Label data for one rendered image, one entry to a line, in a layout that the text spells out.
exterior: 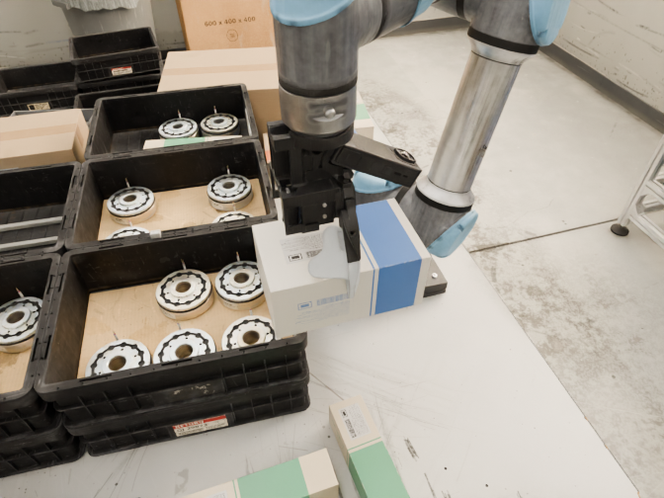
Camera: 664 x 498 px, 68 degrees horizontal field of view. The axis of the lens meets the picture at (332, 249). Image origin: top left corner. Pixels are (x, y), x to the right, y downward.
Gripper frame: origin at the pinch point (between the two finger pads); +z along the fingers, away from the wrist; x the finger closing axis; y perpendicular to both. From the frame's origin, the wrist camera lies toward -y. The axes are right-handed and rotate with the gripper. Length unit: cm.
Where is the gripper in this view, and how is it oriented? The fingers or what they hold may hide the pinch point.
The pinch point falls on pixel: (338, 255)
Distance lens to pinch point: 64.0
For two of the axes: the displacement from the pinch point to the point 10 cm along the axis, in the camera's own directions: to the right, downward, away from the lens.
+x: 2.9, 6.7, -6.8
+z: 0.1, 7.1, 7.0
